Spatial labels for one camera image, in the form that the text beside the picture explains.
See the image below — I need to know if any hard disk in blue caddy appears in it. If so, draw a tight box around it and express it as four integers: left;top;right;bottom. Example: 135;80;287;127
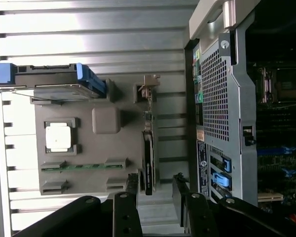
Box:
0;63;107;99

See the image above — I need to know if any silver CPU chip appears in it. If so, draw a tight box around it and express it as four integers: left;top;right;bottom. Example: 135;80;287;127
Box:
45;122;72;153

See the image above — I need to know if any open black PC case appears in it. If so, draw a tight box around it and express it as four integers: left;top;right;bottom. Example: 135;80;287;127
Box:
184;0;296;218

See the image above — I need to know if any green motherboard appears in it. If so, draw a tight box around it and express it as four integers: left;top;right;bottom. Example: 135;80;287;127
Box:
246;60;296;205

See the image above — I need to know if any green RAM stick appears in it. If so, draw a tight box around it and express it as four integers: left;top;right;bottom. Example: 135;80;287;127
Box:
41;163;107;172

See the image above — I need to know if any grey plastic parts rack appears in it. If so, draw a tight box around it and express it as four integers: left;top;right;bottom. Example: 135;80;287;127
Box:
29;78;161;198

